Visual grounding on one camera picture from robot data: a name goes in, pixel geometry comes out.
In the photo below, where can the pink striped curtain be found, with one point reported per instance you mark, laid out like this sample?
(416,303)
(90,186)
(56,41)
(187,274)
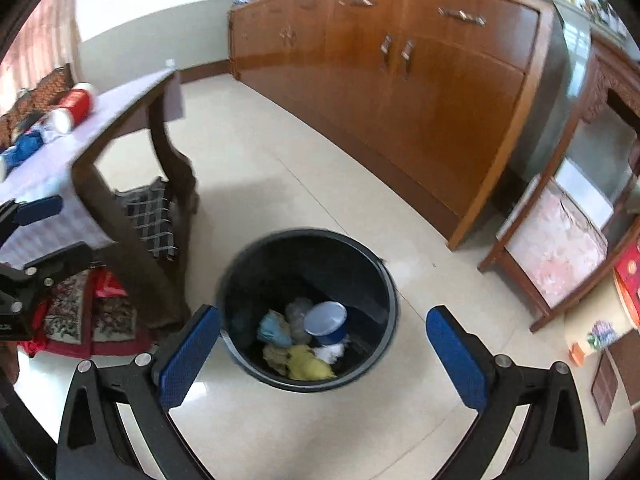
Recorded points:
(45,35)

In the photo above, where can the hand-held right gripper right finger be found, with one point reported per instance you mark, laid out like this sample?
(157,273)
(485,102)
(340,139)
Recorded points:
(457,360)

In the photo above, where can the white box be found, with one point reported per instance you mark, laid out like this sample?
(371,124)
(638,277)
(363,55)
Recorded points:
(585,187)

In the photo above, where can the floral waste bin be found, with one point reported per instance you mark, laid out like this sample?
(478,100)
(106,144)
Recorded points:
(600,332)

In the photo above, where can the brown speckled board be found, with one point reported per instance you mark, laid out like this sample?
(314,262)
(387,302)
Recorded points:
(630,370)

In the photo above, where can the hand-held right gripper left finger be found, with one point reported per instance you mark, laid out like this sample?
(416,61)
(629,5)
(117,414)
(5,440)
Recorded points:
(190,355)

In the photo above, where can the brown wooden sideboard cabinet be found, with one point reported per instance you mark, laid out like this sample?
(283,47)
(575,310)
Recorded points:
(400,110)

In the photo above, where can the open cardboard box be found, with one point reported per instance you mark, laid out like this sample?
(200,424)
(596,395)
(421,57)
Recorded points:
(630,285)

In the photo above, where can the beige paper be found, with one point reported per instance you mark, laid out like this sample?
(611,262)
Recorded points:
(275,357)

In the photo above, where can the pink floral panel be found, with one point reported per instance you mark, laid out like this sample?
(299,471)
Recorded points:
(555,255)

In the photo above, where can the light blue paper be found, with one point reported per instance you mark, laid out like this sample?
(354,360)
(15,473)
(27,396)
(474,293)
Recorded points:
(272,327)

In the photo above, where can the carved dark wooden stand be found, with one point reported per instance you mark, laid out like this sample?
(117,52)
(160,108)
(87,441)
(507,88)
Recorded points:
(597,85)

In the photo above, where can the dark blue cloth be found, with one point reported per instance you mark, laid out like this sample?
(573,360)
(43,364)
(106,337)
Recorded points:
(25,147)

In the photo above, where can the brown tile-pattern mat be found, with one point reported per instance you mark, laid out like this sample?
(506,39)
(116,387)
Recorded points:
(605,387)

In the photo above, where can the blue patterned paper bowl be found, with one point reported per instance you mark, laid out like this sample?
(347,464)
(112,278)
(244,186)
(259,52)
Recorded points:
(325,322)

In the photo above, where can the wooden woven-back bench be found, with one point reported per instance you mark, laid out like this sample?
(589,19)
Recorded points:
(55,80)

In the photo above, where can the red instant noodle cup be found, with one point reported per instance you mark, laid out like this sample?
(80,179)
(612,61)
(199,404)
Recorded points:
(75,102)

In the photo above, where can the red cloth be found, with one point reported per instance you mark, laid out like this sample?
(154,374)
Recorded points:
(105,287)

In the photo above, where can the black plastic bucket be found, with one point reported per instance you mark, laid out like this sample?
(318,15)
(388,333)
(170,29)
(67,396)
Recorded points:
(250,285)

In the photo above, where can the yellow cloth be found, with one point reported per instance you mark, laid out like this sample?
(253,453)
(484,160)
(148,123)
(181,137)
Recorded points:
(305,362)

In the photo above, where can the white tissue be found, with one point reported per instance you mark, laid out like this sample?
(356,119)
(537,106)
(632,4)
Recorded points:
(330,352)

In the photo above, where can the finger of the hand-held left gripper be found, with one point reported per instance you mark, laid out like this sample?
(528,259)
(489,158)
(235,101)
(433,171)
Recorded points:
(62,262)
(40,209)

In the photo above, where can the dark checked cushion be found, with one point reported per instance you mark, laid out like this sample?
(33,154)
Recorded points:
(142,220)

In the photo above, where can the table with checked cloth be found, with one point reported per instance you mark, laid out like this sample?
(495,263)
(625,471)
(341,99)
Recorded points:
(60,170)

